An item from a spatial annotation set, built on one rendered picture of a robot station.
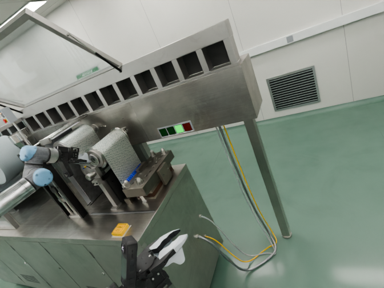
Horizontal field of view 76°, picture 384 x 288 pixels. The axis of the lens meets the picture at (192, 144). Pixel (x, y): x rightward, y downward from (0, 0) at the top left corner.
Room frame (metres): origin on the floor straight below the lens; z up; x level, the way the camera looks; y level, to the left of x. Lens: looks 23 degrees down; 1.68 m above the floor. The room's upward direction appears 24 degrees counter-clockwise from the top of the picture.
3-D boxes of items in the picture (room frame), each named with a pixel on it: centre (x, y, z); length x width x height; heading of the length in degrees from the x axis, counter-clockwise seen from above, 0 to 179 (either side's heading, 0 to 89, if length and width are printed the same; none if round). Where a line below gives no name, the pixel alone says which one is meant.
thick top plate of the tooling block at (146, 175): (1.44, 0.32, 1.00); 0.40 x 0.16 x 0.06; 148
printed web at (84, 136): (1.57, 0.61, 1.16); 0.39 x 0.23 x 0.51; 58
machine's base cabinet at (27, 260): (1.94, 1.33, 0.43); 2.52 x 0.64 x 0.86; 58
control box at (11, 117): (1.71, 1.01, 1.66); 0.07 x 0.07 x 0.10; 43
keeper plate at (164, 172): (1.41, 0.24, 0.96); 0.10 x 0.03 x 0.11; 148
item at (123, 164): (1.48, 0.44, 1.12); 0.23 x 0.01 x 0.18; 148
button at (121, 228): (1.12, 0.55, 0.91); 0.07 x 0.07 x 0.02; 58
